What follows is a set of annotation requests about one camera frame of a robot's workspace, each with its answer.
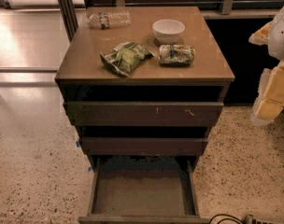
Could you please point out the open bottom drawer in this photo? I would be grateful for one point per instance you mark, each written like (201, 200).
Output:
(143, 190)

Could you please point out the white ceramic bowl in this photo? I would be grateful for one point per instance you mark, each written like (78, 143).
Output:
(168, 31)

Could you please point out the green jalapeno chip bag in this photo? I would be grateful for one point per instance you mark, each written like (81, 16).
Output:
(125, 58)

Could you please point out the brown drawer cabinet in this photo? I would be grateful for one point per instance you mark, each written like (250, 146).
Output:
(83, 78)

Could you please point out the clear plastic water bottle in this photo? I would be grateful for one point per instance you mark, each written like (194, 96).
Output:
(109, 20)

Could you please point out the middle drawer front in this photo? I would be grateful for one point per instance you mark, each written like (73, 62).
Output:
(144, 146)

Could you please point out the dark pillar post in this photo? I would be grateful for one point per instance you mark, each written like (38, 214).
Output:
(69, 17)

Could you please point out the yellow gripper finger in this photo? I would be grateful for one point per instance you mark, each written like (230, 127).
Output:
(260, 37)
(270, 101)

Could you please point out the top drawer front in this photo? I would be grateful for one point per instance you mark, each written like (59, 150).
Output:
(155, 114)

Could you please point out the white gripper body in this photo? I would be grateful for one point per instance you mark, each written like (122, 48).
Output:
(282, 36)

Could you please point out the crushed soda can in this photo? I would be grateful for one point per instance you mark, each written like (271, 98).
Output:
(176, 55)

